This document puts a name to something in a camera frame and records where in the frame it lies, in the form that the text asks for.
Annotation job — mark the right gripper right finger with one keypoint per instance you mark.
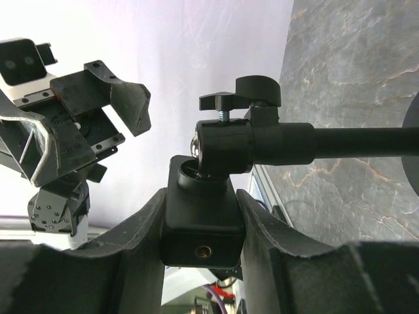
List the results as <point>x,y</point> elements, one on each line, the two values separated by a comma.
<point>286,271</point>

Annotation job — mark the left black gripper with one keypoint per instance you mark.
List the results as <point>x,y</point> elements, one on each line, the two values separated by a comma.
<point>69,132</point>

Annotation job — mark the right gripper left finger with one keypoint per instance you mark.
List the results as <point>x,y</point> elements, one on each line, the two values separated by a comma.
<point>120,271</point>

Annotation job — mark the black round-base phone holder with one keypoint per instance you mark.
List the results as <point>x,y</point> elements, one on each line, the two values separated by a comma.
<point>203,224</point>

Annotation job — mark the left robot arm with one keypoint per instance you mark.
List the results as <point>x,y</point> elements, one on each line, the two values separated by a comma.
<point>58,208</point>

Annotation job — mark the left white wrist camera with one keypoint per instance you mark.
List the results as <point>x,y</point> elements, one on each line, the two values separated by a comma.
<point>24,77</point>

